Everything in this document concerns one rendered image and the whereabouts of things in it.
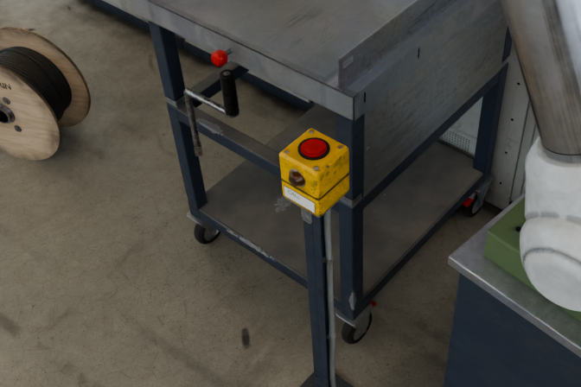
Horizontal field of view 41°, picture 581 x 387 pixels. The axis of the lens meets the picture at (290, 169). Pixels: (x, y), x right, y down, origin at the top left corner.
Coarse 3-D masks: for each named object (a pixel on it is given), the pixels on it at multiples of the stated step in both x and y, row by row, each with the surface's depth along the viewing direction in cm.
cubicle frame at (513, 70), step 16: (512, 48) 192; (512, 64) 195; (512, 80) 198; (512, 96) 201; (480, 112) 212; (464, 128) 219; (448, 144) 228; (464, 144) 223; (496, 144) 214; (496, 160) 218; (496, 176) 221; (496, 192) 225
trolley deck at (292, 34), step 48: (144, 0) 165; (192, 0) 163; (240, 0) 162; (288, 0) 160; (336, 0) 159; (384, 0) 158; (480, 0) 159; (240, 48) 151; (288, 48) 148; (336, 48) 147; (432, 48) 151; (336, 96) 139; (384, 96) 144
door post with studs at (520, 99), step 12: (516, 84) 198; (516, 96) 200; (516, 108) 202; (516, 120) 205; (516, 132) 207; (516, 144) 210; (504, 156) 215; (516, 156) 212; (504, 168) 218; (504, 180) 220; (504, 192) 223; (504, 204) 226
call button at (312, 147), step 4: (308, 140) 119; (312, 140) 119; (316, 140) 119; (320, 140) 119; (304, 144) 119; (308, 144) 119; (312, 144) 119; (316, 144) 119; (320, 144) 119; (324, 144) 119; (304, 148) 118; (308, 148) 118; (312, 148) 118; (316, 148) 118; (320, 148) 118; (324, 148) 118; (304, 152) 118; (308, 152) 117; (312, 152) 117; (316, 152) 117; (320, 152) 117; (324, 152) 118; (312, 156) 117
